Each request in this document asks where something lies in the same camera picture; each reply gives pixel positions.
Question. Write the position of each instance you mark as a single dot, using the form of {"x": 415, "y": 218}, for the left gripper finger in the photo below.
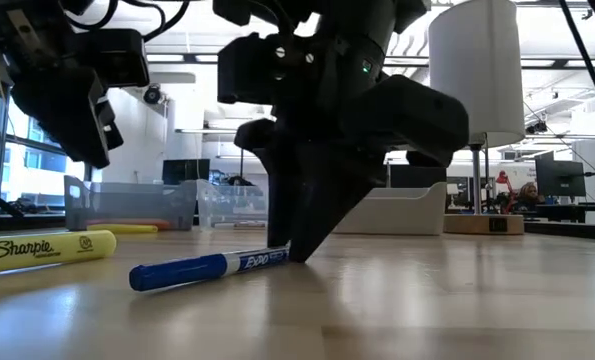
{"x": 62, "y": 115}
{"x": 111, "y": 127}

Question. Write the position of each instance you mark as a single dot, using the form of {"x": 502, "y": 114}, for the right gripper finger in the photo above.
{"x": 279, "y": 200}
{"x": 327, "y": 200}

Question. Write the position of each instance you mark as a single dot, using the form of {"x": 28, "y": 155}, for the thin yellow marker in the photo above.
{"x": 127, "y": 229}

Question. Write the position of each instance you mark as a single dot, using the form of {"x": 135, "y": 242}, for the blue Expo marker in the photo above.
{"x": 177, "y": 272}

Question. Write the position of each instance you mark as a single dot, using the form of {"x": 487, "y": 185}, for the yellow Sharpie highlighter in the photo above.
{"x": 42, "y": 249}

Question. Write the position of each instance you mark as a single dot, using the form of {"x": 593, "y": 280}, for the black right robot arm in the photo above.
{"x": 367, "y": 20}

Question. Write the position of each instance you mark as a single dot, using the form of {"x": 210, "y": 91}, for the black ceiling spotlight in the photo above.
{"x": 153, "y": 95}

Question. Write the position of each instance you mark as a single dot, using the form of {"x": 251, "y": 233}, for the clear plastic bin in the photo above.
{"x": 227, "y": 210}

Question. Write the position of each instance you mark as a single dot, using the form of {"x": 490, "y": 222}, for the beige plastic bin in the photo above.
{"x": 402, "y": 215}

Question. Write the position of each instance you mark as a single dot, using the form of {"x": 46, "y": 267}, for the grey translucent plastic bin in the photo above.
{"x": 142, "y": 205}

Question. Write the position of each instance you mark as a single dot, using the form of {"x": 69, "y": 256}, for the black computer monitor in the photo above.
{"x": 559, "y": 177}
{"x": 187, "y": 172}

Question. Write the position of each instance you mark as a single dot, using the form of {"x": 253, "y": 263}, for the white shade table lamp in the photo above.
{"x": 477, "y": 75}

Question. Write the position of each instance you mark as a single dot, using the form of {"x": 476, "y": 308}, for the person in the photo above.
{"x": 527, "y": 192}

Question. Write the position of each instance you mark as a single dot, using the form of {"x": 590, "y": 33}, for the black desk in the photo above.
{"x": 567, "y": 212}

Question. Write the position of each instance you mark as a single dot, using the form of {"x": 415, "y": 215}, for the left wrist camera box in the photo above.
{"x": 117, "y": 57}

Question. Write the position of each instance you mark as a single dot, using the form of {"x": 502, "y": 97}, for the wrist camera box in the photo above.
{"x": 117, "y": 57}
{"x": 247, "y": 70}

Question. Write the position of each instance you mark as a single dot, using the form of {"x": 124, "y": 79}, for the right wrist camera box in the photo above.
{"x": 247, "y": 70}

